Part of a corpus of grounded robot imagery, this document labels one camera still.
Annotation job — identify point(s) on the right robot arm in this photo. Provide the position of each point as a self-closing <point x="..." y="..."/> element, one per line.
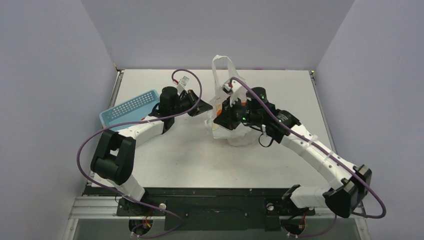
<point x="345" y="190"/>

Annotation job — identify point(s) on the white plastic bag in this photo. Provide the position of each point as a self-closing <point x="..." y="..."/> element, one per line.
<point x="242" y="135"/>

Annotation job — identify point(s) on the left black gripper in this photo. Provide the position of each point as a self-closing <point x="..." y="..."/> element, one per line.
<point x="201" y="107"/>

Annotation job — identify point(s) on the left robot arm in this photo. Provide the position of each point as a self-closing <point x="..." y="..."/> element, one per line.
<point x="114" y="156"/>

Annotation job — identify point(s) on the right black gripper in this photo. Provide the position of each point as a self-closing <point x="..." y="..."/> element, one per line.
<point x="224" y="116"/>

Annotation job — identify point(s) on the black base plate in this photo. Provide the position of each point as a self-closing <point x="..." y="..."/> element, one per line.
<point x="215" y="209"/>

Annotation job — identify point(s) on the aluminium frame rail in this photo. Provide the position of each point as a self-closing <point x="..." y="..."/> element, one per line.
<point x="95" y="207"/>

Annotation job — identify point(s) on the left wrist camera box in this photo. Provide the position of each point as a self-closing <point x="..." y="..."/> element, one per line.
<point x="181" y="85"/>

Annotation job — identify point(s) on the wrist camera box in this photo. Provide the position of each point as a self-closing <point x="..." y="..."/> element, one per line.
<point x="235" y="91"/>
<point x="181" y="85"/>

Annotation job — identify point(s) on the blue plastic basket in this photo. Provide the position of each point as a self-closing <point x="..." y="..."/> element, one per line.
<point x="134" y="109"/>

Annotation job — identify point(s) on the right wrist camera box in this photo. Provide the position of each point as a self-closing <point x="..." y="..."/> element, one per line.
<point x="235" y="91"/>

